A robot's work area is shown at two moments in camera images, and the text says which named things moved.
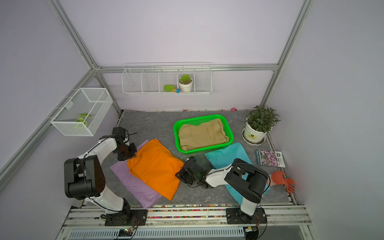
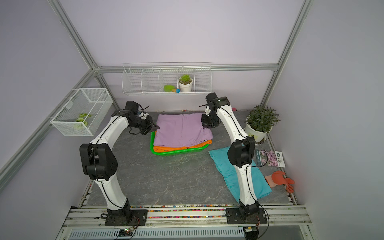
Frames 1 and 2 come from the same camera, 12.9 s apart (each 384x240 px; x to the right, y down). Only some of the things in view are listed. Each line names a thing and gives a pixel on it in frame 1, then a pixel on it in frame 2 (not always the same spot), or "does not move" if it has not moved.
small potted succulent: [185, 83] does not move
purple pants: [145, 195] → [180, 130]
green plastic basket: [199, 120] → [173, 152]
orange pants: [155, 166] → [159, 148]
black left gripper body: [126, 151] → [145, 125]
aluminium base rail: [291, 223] does not move
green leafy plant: [262, 119] does not move
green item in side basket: [83, 115] does not move
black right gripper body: [183, 176] → [211, 119]
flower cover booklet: [269, 158] does not move
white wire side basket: [83, 113] does not move
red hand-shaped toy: [278, 178] does not move
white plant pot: [254, 135] does not move
